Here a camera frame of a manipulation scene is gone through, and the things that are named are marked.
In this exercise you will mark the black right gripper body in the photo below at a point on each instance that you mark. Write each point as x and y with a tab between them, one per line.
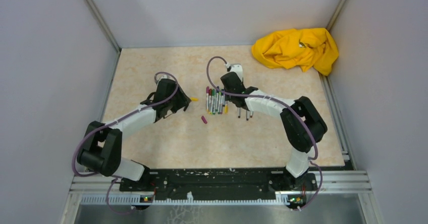
230	97

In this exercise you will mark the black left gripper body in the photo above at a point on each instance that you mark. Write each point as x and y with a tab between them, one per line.
179	101

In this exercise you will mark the purple pen cap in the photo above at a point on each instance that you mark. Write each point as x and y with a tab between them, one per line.
204	119

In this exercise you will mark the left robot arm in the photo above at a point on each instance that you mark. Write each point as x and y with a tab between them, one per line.
101	148

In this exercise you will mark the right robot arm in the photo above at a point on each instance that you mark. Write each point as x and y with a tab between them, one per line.
303	125

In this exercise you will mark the marker, navy cap, green end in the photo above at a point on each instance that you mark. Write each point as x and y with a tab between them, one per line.
218	100

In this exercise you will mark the marker, brown cap, yellow end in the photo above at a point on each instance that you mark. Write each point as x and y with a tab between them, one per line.
210	101

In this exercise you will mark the marker, purple cap, yellow end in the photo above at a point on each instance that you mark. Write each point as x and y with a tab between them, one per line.
207	98

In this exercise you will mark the yellow cloth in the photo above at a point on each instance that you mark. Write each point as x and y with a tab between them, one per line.
304	48

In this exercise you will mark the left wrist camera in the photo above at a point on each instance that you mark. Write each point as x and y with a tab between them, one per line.
161	77

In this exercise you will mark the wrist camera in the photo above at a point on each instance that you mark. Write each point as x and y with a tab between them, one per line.
237	68
161	77

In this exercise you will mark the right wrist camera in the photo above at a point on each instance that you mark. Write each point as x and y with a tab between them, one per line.
237	68

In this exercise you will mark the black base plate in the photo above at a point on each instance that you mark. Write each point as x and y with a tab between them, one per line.
217	184

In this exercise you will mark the aluminium frame rail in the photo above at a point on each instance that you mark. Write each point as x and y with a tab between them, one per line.
91	188

